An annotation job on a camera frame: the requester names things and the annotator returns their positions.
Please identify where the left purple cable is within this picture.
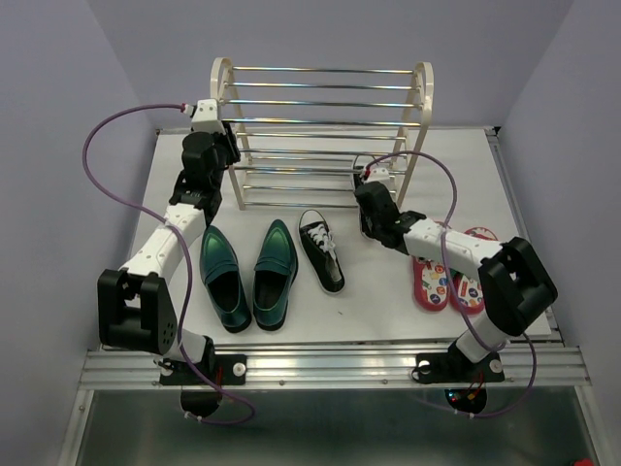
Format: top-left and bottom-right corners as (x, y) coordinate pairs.
(82, 100), (257, 428)

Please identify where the purple cable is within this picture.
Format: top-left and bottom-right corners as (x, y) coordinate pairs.
(361, 150), (538, 418)
(82, 100), (257, 428)

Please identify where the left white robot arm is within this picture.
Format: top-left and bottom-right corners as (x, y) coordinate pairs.
(97, 122), (241, 383)

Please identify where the left green loafer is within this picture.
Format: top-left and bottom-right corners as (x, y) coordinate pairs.
(199, 225), (252, 334)

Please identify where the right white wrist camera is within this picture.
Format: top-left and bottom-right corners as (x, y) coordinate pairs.
(361, 165), (391, 185)

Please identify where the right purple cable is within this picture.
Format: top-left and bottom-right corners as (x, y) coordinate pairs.
(361, 150), (538, 418)

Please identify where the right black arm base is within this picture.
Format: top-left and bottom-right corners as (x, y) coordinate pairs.
(410, 351), (506, 417)

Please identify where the aluminium mounting rail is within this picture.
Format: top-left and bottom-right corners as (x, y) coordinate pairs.
(79, 343), (591, 391)

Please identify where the black sneaker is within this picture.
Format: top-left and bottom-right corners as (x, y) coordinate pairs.
(297, 209), (345, 294)
(351, 155), (382, 190)

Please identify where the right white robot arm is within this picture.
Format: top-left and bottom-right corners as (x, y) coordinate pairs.
(355, 182), (558, 379)

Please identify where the right green loafer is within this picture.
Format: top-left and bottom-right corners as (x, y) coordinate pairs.
(252, 219), (299, 331)

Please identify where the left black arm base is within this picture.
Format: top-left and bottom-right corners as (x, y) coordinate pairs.
(154, 353), (247, 421)

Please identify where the pink kids sandal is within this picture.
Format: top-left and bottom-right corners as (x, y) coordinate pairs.
(412, 257), (448, 313)
(449, 226), (498, 316)

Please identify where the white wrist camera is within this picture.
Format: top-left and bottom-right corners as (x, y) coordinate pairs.
(361, 165), (391, 185)
(181, 98), (224, 134)

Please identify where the cream and chrome shoe shelf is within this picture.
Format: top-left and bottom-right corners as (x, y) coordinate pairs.
(211, 57), (435, 210)

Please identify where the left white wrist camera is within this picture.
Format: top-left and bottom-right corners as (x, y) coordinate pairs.
(181, 98), (224, 134)

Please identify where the green loafer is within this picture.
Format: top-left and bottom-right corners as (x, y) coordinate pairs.
(252, 219), (299, 331)
(199, 225), (252, 334)

